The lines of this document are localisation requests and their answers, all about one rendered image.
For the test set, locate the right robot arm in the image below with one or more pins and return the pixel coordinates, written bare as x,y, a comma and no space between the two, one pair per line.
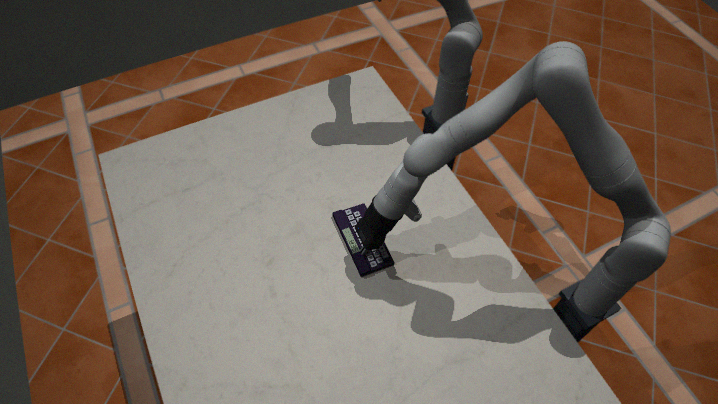
457,51

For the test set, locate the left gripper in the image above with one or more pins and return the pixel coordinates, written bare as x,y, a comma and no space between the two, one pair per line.
380,218

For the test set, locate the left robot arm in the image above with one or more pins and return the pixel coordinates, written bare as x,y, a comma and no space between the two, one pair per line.
560,79

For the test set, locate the dark purple keyboard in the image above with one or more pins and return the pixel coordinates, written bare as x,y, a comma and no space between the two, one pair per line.
377,259

